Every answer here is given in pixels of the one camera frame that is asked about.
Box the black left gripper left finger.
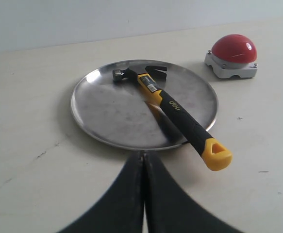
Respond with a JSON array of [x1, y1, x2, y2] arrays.
[[60, 152, 144, 233]]

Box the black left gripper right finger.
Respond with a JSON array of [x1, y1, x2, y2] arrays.
[[143, 152, 240, 233]]

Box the yellow black claw hammer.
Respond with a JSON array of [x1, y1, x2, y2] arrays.
[[112, 65, 233, 171]]

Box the red dome push button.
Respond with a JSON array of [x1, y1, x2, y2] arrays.
[[204, 34, 257, 79]]

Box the round stainless steel plate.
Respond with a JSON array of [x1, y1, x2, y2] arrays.
[[71, 60, 218, 150]]

